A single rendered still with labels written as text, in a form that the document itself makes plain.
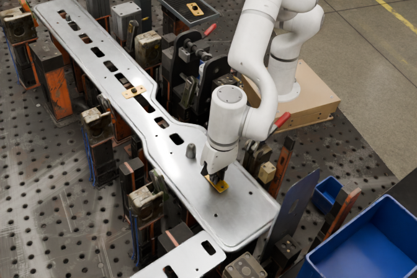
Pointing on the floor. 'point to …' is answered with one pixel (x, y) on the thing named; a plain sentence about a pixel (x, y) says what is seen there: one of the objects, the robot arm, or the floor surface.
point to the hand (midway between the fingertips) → (216, 175)
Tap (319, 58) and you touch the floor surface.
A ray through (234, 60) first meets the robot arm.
